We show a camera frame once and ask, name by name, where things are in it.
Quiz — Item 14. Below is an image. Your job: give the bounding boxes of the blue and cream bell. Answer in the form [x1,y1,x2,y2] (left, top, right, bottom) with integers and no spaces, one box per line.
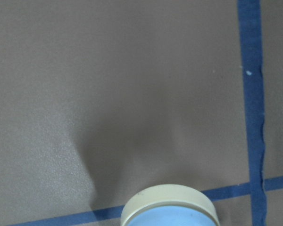
[120,184,220,226]

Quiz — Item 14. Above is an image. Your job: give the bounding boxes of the brown paper table cover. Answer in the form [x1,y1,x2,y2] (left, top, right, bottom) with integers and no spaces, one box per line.
[0,0,283,226]

